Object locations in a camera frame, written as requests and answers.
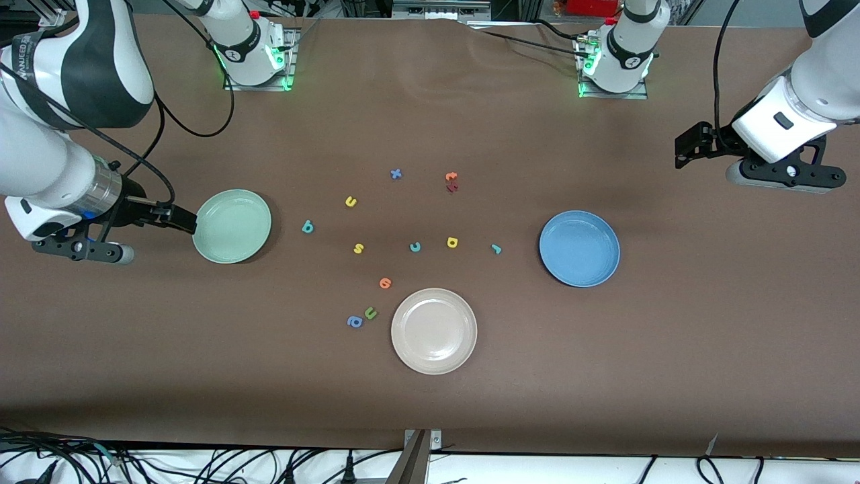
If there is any light green plate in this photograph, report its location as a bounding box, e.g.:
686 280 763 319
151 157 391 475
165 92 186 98
192 189 272 264

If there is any blue plate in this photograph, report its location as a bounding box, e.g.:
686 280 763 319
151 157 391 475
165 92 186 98
539 210 621 288

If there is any red box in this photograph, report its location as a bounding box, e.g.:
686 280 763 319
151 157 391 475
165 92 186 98
566 0 624 18

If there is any aluminium profile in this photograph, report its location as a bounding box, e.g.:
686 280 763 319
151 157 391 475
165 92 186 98
37 0 78 28

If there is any brown table cover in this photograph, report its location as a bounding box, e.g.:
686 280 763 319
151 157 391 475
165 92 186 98
0 15 860 459

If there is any beige plate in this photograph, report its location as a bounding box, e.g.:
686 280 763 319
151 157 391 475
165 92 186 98
391 288 478 375

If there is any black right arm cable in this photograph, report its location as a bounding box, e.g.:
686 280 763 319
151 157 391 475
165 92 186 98
0 60 177 206

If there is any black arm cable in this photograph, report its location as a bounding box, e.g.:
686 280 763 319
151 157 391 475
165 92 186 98
712 0 743 152
0 60 177 206

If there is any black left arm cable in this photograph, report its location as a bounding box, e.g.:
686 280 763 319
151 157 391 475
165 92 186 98
712 0 743 152

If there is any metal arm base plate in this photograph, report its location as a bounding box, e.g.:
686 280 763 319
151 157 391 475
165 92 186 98
576 34 650 101
223 27 300 92

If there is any aluminium frame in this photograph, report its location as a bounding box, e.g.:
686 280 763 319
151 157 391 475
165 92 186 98
392 0 492 22

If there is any metal table bracket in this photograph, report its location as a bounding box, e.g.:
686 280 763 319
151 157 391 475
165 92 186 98
386 429 444 484

